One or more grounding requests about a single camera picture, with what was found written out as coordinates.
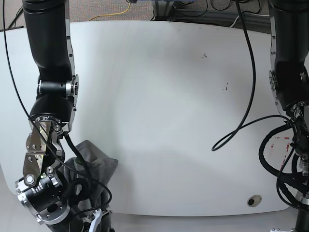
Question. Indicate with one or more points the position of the right table grommet hole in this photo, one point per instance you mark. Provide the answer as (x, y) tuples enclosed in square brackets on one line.
[(254, 200)]

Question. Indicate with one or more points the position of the aluminium frame post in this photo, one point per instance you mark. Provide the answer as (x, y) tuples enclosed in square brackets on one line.
[(162, 9)]

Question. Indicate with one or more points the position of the grey t-shirt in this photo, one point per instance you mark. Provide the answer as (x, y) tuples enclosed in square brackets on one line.
[(102, 169)]

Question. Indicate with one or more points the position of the red tape marking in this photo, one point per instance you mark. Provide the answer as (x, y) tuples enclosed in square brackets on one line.
[(279, 149)]

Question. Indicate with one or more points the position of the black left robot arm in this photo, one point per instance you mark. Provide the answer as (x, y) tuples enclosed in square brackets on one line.
[(290, 79)]

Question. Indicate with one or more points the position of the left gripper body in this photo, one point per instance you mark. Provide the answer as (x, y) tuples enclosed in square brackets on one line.
[(302, 220)]

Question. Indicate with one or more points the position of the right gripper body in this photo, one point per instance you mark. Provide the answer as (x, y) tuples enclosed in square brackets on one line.
[(60, 217)]

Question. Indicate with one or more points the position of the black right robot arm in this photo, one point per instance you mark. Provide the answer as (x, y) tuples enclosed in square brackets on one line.
[(58, 186)]

